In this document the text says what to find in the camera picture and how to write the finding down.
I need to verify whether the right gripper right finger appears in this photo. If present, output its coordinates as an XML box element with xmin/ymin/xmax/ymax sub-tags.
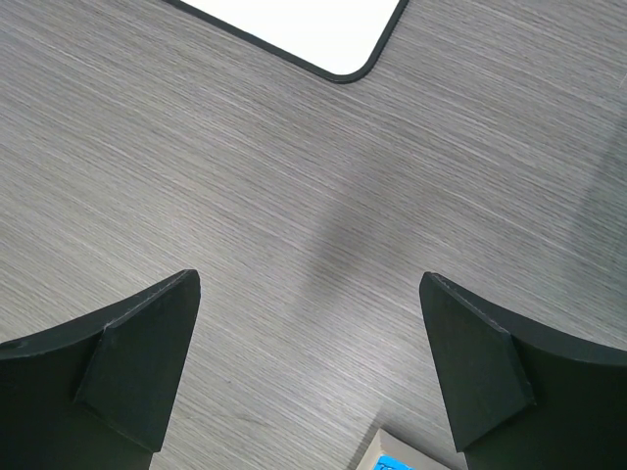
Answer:
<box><xmin>419</xmin><ymin>272</ymin><xmax>626</xmax><ymax>469</ymax></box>

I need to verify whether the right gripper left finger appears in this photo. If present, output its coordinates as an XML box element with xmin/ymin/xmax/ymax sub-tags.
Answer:
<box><xmin>1</xmin><ymin>269</ymin><xmax>201</xmax><ymax>469</ymax></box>

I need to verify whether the colourful picture book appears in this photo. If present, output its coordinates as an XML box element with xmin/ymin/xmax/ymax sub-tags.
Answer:
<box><xmin>357</xmin><ymin>429</ymin><xmax>450</xmax><ymax>470</ymax></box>

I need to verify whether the white board mat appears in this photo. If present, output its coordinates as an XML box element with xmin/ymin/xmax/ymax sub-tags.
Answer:
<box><xmin>171</xmin><ymin>0</ymin><xmax>409</xmax><ymax>84</ymax></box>

